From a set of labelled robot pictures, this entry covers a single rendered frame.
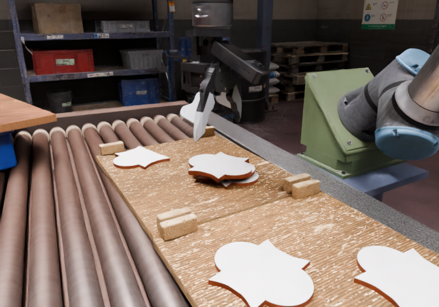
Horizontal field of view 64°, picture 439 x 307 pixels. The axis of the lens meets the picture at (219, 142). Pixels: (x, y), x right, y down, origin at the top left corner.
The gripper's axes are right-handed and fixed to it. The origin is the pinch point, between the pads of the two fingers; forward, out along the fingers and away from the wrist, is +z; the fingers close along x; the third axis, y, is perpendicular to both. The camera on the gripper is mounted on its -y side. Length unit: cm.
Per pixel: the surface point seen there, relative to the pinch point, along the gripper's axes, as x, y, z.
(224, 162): -2.0, 0.6, 7.4
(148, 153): -1.4, 22.6, 10.0
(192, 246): 21.4, -9.0, 10.7
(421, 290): 13.4, -38.7, 9.7
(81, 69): -207, 341, 38
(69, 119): -11, 69, 11
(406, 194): -221, -22, 105
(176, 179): 5.0, 8.3, 10.8
